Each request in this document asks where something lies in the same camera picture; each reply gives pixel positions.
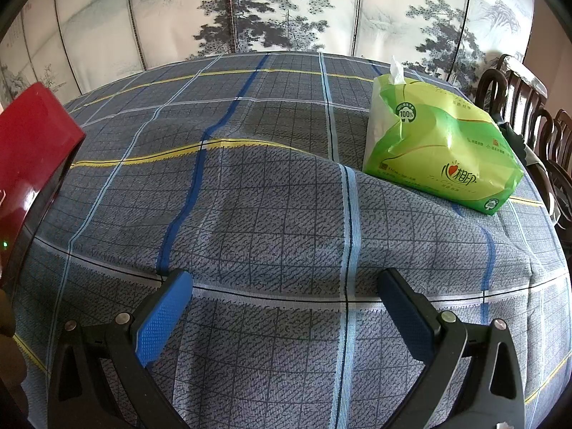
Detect dark wooden chair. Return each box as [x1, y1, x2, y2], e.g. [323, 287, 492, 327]
[536, 107, 572, 228]
[474, 54, 552, 144]

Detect green tissue pack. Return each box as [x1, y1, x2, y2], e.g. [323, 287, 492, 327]
[362, 56, 524, 217]

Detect ink painted folding screen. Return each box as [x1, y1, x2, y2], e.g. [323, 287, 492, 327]
[0, 0, 537, 112]

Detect red box with gold interior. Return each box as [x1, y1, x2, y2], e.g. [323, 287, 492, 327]
[0, 83, 87, 296]

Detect dark wooden chairs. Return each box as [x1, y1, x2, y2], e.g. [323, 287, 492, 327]
[494, 115, 564, 226]

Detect grey plaid tablecloth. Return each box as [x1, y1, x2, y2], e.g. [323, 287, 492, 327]
[13, 51, 572, 429]

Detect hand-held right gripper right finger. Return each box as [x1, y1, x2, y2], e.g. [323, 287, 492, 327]
[376, 268, 526, 429]

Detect person's left hand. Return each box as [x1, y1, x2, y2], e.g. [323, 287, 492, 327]
[0, 290, 28, 394]

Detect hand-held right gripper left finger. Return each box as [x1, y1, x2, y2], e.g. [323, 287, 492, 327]
[47, 269, 194, 429]

